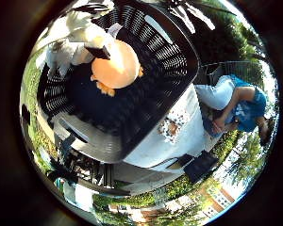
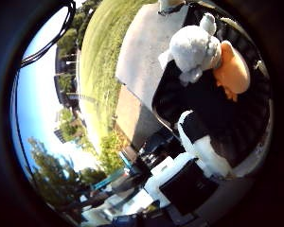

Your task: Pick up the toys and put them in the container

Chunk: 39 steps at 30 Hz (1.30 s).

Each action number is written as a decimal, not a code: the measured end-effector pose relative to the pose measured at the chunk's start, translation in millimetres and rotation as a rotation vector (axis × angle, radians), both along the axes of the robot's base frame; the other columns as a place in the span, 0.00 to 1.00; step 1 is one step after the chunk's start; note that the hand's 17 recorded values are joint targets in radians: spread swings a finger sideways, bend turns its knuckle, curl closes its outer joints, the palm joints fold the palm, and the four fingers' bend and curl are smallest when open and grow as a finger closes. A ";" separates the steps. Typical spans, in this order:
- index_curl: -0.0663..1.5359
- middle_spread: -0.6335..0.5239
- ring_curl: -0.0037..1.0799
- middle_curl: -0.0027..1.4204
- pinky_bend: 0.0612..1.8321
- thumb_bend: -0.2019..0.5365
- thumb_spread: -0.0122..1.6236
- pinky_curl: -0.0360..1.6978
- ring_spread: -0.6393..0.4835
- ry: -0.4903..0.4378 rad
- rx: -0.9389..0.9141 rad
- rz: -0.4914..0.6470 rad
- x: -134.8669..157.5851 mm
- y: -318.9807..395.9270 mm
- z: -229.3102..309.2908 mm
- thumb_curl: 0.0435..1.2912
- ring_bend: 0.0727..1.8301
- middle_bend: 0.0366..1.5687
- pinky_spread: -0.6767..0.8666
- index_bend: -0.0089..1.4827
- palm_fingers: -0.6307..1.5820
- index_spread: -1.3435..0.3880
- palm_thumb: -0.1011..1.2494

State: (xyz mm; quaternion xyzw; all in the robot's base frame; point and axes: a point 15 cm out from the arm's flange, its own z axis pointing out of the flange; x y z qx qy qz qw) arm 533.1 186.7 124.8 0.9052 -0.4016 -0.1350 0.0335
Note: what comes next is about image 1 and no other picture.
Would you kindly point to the distant building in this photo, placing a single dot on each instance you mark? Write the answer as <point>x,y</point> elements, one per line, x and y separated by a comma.
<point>191,201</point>

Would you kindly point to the black box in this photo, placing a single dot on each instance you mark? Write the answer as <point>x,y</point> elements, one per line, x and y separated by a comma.
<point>200,165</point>

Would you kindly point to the black metal fence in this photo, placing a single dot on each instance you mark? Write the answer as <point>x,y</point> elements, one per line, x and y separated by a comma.
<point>232,70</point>

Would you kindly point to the person in blue shirt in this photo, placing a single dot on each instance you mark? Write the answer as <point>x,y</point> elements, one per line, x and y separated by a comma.
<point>242,105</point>

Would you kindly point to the orange plush toy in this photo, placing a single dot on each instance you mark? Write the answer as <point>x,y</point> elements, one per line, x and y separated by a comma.
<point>116,67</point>

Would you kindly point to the black slatted plastic basket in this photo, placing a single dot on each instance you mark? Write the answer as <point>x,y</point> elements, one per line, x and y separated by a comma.
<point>138,94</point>

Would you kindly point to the blue and black equipment frame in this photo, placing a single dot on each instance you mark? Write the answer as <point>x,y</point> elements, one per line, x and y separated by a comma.
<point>85,171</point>

